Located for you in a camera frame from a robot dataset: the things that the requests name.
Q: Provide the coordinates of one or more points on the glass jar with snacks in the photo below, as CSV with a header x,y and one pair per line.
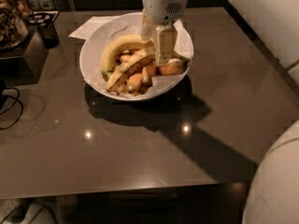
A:
x,y
13,29

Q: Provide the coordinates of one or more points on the white paper sheet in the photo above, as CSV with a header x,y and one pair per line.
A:
x,y
96,27

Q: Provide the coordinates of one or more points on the patterned tray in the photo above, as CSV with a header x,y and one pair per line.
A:
x,y
42,18

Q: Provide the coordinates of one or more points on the small orange banana upper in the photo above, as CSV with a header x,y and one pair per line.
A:
x,y
124,57

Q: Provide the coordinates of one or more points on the small orange banana right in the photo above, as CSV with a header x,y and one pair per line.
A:
x,y
170,69

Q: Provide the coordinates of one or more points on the large yellow banana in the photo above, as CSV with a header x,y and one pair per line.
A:
x,y
117,46

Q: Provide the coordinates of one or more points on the white ceramic bowl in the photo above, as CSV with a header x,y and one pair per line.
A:
x,y
93,47

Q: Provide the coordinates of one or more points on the long spotted banana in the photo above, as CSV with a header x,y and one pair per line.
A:
x,y
136,62

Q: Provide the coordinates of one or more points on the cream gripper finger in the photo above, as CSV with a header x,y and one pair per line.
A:
x,y
147,27
164,39

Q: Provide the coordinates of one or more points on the dark box stand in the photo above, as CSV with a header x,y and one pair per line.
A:
x,y
23,65

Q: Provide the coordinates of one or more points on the black cup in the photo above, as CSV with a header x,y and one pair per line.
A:
x,y
49,36

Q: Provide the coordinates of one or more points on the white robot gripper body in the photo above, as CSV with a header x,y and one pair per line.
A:
x,y
163,6

